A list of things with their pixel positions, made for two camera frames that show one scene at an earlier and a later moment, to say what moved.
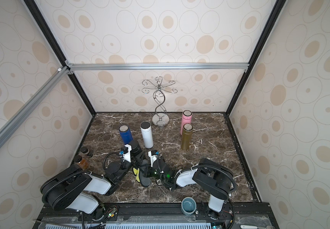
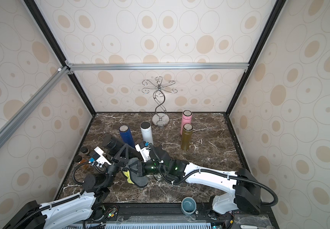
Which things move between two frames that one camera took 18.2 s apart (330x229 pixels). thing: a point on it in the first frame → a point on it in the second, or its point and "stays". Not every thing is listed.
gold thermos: (187, 136) stays
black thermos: (136, 150) → (112, 144)
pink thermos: (186, 118) stays
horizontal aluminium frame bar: (71, 67) stays
